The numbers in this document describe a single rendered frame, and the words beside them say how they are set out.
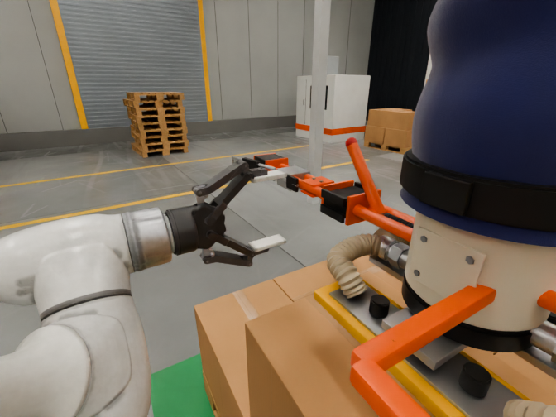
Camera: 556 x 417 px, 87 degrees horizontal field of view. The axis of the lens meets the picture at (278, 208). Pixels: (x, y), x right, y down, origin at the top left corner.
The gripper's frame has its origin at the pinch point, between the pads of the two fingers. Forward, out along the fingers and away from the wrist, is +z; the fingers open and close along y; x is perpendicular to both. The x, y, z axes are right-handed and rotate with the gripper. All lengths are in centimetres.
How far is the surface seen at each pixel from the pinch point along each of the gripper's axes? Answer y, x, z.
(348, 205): -1.2, 8.1, 10.4
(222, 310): 68, -54, 4
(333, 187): -2.2, 0.7, 13.1
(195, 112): 54, -902, 240
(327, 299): 11.0, 15.1, 0.5
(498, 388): 10.4, 37.6, 7.1
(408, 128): 64, -379, 561
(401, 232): -0.4, 19.1, 11.3
